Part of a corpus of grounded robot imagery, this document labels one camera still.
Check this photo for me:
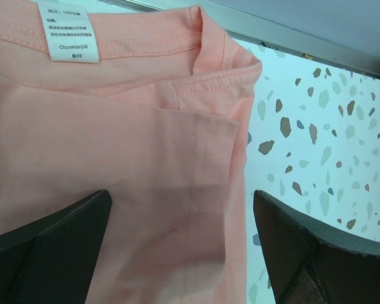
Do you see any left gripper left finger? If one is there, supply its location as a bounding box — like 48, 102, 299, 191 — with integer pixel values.
0, 190, 111, 304

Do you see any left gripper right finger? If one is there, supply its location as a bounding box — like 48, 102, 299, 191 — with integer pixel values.
253, 191, 380, 304

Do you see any salmon pink t shirt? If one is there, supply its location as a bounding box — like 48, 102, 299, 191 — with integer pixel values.
0, 1, 262, 303

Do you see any white garment care label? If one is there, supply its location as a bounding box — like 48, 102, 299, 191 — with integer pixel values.
37, 1, 99, 64

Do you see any aluminium frame rail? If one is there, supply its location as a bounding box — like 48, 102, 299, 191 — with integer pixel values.
107, 1, 380, 79

